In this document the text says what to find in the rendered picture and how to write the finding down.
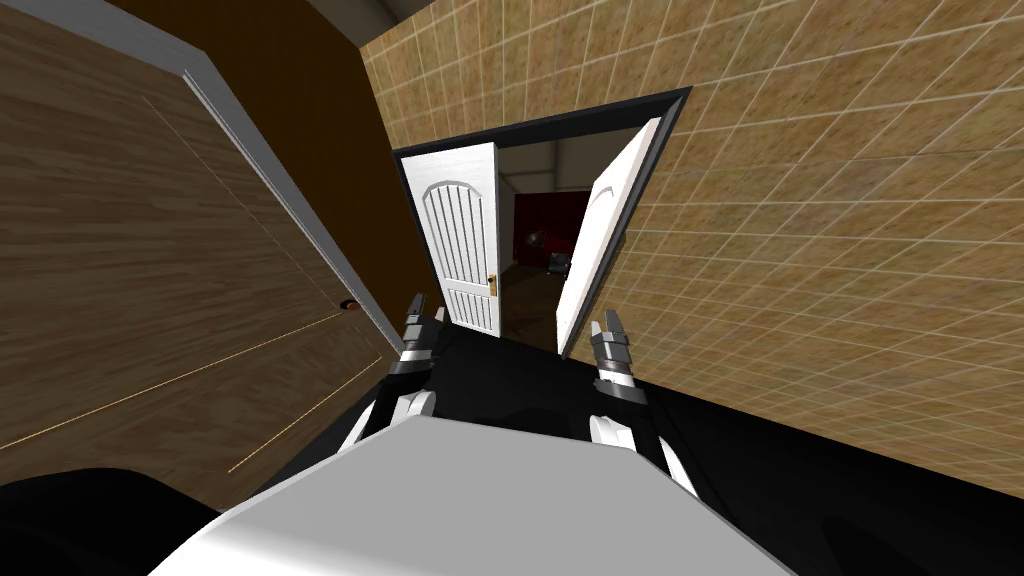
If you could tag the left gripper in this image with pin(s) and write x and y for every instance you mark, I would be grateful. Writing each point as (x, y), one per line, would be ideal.
(418, 336)

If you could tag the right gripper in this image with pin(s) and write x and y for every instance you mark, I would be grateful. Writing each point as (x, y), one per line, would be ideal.
(613, 350)

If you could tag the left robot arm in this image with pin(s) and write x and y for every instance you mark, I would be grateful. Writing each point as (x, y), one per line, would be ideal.
(413, 404)

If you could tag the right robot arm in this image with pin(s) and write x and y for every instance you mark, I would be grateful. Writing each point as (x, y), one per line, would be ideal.
(612, 432)

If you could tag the dark round door knob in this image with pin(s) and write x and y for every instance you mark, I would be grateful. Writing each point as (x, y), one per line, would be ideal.
(349, 304)

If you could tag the white panelled door leaf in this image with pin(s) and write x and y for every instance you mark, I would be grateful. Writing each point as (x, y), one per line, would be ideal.
(458, 232)

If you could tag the white plain door leaf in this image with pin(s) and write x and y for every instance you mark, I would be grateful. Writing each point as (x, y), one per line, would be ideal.
(600, 240)

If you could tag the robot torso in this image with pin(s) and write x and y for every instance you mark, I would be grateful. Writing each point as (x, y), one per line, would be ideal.
(480, 512)

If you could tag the brown wooden door leaf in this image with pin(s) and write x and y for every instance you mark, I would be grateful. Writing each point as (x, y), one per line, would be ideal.
(136, 264)

